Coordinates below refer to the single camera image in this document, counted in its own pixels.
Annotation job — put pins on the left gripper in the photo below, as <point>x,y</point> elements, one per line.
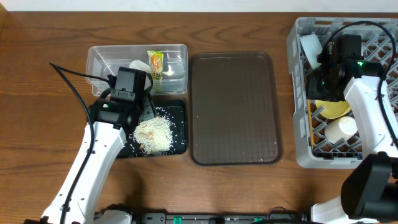
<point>148,107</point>

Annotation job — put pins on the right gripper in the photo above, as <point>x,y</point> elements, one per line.
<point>319,92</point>

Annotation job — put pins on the wooden chopstick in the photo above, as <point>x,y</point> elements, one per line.
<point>310,123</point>

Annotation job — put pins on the yellow plate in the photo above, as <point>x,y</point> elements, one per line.
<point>333,110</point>

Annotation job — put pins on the rice food waste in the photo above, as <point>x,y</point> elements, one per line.
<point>154,134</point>

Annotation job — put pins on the light blue bowl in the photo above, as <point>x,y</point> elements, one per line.
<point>312,48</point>

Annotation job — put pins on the white tissue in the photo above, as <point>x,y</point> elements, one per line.
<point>140,65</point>

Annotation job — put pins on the white cup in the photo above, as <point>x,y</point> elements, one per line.
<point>341,128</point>

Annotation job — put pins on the yellow green snack wrapper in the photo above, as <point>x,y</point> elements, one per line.
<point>156,63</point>

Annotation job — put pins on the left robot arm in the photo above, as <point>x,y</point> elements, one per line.
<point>109,123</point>

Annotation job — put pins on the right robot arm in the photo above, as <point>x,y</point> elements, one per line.
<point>366,195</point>

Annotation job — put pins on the black waste tray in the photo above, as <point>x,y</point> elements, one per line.
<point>174,111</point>

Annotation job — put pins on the grey dishwasher rack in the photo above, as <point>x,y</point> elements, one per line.
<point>376,48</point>

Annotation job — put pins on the clear plastic bin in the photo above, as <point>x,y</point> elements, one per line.
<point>106,60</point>

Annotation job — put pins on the dark brown serving tray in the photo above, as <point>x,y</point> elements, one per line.
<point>234,116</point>

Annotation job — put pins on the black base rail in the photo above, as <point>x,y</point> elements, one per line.
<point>202,217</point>

